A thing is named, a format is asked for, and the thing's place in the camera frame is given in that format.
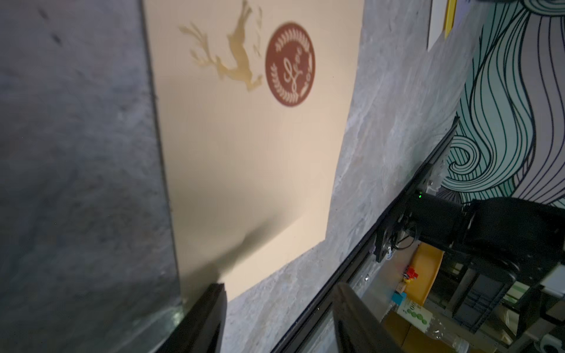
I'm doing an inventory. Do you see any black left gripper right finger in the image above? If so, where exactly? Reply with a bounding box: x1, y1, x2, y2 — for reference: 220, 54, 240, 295
332, 282, 403, 353

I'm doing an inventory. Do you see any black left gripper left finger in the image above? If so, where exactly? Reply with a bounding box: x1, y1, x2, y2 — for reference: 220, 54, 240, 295
156, 283, 227, 353

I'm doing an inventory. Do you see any white cream envelope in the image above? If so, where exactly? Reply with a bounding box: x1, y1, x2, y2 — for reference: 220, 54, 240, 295
427, 0, 448, 51

